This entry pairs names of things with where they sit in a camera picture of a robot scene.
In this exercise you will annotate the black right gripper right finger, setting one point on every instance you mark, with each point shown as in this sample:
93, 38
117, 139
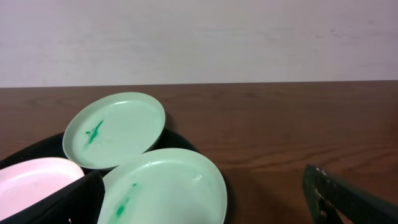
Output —
328, 197

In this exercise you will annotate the pale pink plate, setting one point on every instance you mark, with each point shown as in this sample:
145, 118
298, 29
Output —
26, 183

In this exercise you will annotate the mint green plate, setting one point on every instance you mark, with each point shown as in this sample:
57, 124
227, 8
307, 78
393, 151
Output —
165, 186
113, 130

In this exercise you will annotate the round black tray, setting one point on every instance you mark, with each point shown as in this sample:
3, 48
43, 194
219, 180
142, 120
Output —
52, 147

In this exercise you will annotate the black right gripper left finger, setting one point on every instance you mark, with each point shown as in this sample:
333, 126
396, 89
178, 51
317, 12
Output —
79, 202

